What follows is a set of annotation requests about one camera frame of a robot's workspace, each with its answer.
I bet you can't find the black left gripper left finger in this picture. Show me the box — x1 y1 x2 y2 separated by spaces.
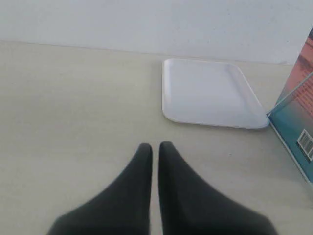
48 143 153 235

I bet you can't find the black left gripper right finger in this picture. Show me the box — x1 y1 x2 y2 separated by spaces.
158 141 278 235

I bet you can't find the red teal cover book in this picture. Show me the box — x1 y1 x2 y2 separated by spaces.
269 31 313 184

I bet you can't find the white rectangular tray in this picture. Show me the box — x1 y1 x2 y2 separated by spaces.
161 58 269 129

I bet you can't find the white wire book rack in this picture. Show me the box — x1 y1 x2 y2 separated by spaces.
267 72 313 117

